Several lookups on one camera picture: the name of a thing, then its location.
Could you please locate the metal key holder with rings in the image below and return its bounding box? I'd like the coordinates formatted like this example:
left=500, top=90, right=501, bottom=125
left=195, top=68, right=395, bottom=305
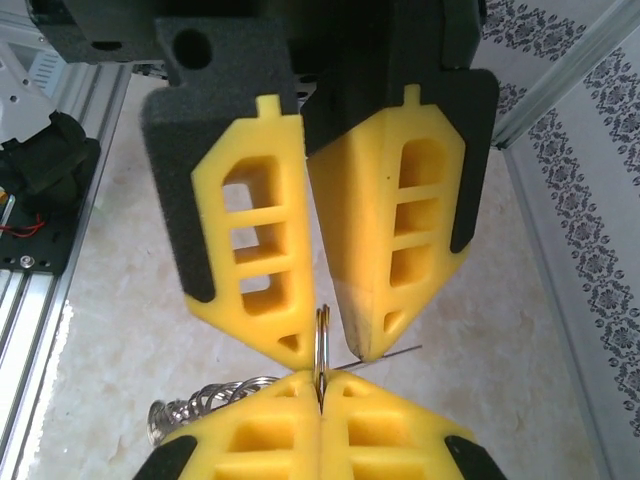
left=148, top=343, right=424, bottom=446

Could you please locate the aluminium floor edge rail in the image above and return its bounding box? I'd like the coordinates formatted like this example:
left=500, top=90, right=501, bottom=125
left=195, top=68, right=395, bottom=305
left=497, top=147, right=614, bottom=480

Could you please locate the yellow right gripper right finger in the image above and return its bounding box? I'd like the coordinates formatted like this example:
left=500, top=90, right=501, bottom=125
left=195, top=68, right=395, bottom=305
left=319, top=372, right=509, bottom=480

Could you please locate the thin red wire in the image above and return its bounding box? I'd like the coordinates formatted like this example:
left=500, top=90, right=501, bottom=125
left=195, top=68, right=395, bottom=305
left=0, top=222, right=46, bottom=240

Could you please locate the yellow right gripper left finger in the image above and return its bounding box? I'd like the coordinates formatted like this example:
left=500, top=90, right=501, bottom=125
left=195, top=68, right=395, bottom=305
left=137, top=369, right=321, bottom=480

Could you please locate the aluminium frame corner post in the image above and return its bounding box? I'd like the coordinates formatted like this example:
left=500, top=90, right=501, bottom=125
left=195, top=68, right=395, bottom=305
left=492, top=34, right=640, bottom=151

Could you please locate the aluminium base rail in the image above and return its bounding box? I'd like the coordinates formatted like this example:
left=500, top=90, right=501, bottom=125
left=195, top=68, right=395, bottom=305
left=0, top=62, right=134, bottom=416

